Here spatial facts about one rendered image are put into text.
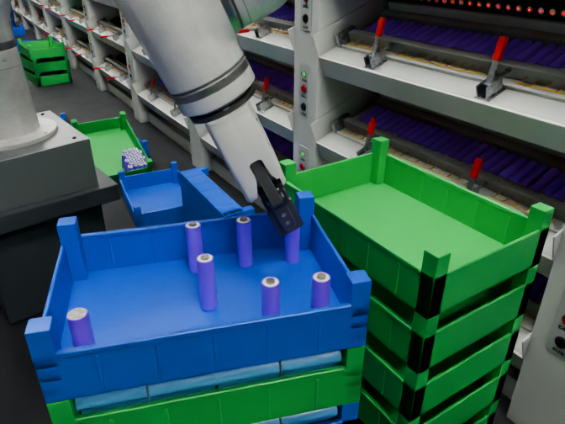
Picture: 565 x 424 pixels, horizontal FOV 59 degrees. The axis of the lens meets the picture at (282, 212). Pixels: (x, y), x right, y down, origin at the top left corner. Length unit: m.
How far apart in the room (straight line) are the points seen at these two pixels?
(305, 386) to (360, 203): 0.34
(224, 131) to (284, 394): 0.27
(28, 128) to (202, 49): 0.77
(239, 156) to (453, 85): 0.51
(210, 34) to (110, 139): 1.59
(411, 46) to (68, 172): 0.75
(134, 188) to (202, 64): 1.36
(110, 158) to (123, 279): 1.36
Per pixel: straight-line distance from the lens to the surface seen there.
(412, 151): 1.06
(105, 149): 2.01
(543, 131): 0.82
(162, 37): 0.48
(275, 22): 1.38
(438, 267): 0.53
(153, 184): 1.83
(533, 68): 0.89
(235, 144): 0.50
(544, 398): 0.98
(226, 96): 0.49
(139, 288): 0.61
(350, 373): 0.55
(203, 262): 0.52
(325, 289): 0.50
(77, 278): 0.64
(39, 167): 1.14
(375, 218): 0.74
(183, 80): 0.49
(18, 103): 1.19
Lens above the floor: 0.75
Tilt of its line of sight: 28 degrees down
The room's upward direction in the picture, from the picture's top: straight up
